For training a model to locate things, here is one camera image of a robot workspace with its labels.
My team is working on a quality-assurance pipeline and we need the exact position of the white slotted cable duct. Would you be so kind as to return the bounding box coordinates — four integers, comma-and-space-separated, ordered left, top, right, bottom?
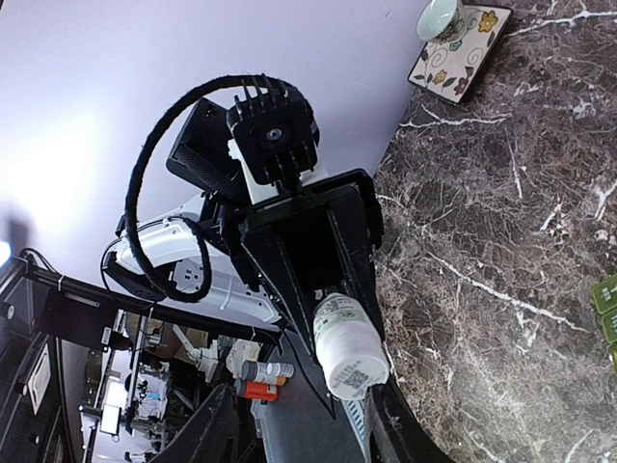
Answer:
251, 400, 365, 462

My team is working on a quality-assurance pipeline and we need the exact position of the pale green bowl left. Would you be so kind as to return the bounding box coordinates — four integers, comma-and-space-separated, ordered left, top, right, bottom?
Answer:
416, 0, 468, 43

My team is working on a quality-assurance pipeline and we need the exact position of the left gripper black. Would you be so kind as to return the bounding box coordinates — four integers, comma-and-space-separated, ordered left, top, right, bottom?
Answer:
200, 167, 387, 420

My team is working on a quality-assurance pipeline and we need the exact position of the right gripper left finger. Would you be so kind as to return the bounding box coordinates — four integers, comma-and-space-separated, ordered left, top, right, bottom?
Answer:
158, 384, 239, 463

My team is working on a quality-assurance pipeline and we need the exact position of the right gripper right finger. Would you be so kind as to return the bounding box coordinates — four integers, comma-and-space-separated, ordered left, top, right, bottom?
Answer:
363, 378, 454, 463

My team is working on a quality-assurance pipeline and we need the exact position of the floral square plate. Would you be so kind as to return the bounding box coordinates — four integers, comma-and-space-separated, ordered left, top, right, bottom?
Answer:
408, 4, 513, 104

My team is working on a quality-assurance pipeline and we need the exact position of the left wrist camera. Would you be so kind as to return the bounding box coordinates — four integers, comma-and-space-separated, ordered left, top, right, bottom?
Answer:
227, 74, 329, 204

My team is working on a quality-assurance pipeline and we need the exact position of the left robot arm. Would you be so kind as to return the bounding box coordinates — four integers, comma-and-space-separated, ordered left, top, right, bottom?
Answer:
103, 97, 389, 401

